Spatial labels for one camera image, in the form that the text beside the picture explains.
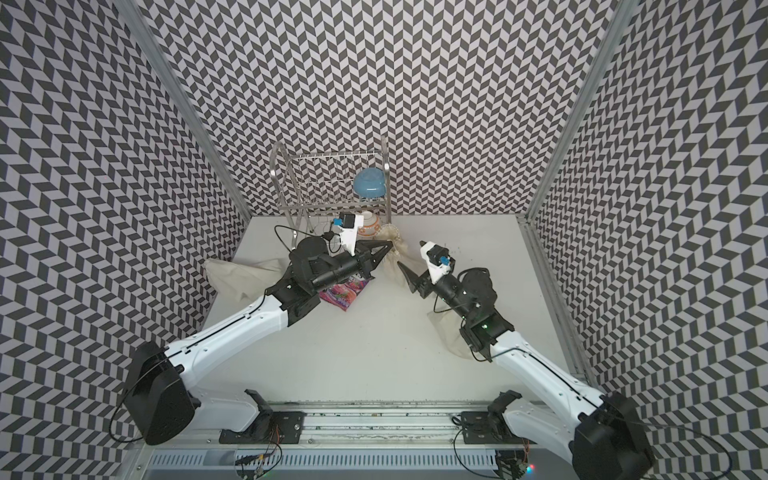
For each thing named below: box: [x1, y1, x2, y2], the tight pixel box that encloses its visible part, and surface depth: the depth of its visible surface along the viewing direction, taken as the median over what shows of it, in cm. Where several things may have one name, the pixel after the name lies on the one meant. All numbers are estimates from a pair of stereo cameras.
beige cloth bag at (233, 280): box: [204, 258, 291, 302], surface depth 93 cm
